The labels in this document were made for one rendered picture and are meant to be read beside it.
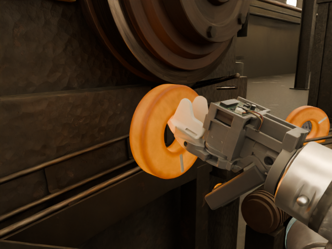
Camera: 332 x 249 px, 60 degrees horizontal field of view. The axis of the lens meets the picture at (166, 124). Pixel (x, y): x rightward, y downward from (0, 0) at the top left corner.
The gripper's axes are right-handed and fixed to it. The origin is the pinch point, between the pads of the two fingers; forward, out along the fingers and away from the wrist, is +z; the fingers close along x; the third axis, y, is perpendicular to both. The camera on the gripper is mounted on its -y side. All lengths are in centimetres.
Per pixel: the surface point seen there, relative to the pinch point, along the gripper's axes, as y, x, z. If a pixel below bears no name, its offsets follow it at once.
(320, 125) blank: -12, -69, -7
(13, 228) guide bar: -19.4, 22.2, 9.1
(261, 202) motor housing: -33, -42, -6
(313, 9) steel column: 47, -862, 292
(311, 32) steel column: -14, -859, 275
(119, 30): 10.6, -0.6, 17.6
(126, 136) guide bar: -14.6, -7.6, 19.1
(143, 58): 5.6, -6.3, 16.1
